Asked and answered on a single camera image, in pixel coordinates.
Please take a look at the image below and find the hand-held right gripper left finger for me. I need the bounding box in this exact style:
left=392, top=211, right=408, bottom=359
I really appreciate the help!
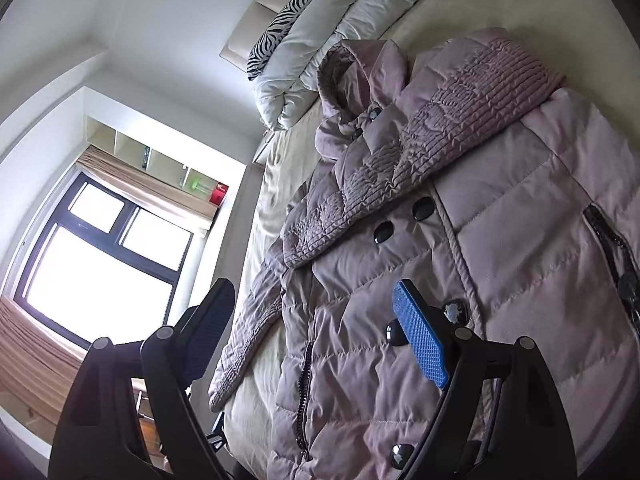
left=47, top=278, right=236, bottom=480

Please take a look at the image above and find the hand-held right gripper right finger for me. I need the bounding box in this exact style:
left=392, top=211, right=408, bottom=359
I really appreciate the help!
left=392, top=280, right=576, bottom=480

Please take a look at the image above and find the mauve quilted puffer jacket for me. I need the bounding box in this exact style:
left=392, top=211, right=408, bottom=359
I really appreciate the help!
left=207, top=27, right=640, bottom=480

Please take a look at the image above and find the black framed window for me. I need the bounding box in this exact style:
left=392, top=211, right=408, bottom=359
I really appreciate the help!
left=12, top=167, right=196, bottom=351

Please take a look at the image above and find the green mushroom lamp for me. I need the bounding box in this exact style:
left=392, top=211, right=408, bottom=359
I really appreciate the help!
left=182, top=170, right=208, bottom=196

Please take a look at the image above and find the beige curtain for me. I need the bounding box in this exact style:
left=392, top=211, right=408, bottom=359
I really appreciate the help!
left=75, top=147, right=216, bottom=236
left=0, top=295, right=86, bottom=426

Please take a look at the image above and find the white built-in shelf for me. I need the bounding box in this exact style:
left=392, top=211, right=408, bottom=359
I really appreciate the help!
left=84, top=114, right=231, bottom=208

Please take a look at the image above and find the white folded duvet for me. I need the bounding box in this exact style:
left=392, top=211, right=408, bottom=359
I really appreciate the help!
left=255, top=0, right=448, bottom=133

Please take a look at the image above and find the zebra print pillow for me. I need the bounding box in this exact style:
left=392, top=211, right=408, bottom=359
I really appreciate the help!
left=246, top=0, right=346, bottom=81

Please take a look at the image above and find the beige padded headboard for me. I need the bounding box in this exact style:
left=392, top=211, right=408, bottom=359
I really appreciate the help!
left=219, top=0, right=341, bottom=68

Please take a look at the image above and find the bed with beige sheet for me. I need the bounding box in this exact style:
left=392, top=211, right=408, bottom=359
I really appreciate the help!
left=222, top=0, right=640, bottom=480

